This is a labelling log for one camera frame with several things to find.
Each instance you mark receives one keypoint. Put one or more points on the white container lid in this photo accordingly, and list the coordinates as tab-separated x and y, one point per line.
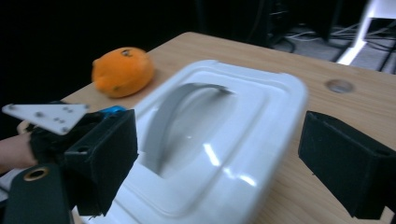
218	140

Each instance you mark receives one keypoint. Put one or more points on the white desk frame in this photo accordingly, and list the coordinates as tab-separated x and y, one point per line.
358	46

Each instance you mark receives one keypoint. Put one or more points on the orange plush toy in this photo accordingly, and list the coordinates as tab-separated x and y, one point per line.
124	73

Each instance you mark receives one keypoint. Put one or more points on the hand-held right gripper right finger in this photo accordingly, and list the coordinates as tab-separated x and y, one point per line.
348	168

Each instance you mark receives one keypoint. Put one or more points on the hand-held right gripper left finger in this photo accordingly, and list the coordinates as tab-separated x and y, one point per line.
106	158

